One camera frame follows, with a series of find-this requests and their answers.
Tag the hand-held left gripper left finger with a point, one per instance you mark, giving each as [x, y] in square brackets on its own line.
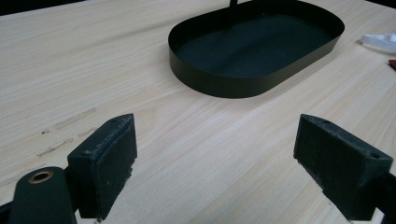
[104, 165]

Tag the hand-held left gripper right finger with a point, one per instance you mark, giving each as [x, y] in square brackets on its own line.
[339, 161]

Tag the black oval metal tray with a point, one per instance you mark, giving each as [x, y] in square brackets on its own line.
[253, 49]

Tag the dark red object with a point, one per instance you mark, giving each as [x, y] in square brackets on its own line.
[393, 64]

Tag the white plastic wrapper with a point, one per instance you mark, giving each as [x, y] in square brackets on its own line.
[380, 42]

